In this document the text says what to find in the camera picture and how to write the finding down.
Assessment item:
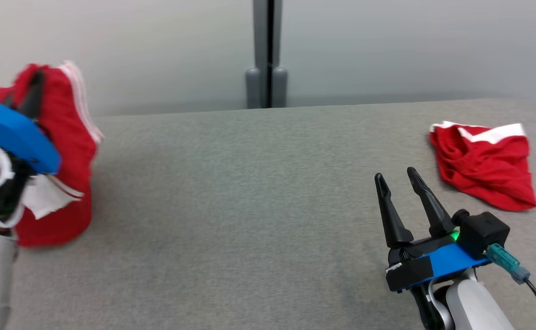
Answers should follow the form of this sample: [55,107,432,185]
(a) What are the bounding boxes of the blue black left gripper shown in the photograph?
[0,70,61,176]

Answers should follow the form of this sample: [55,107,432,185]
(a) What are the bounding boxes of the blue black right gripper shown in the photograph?
[374,166,493,293]

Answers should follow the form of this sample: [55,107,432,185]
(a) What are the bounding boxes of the red white jersey shirt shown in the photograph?
[0,60,104,248]

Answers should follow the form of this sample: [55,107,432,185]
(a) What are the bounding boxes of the red white shorts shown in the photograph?
[429,121,536,212]

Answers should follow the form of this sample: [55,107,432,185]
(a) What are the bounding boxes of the grey cylindrical bumper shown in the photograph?
[245,68,263,110]
[272,66,289,108]

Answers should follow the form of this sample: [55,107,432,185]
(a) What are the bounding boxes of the black right cable teal plug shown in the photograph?
[486,243,536,330]

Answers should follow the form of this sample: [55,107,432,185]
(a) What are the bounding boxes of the grey metal partition post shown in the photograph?
[252,0,283,109]

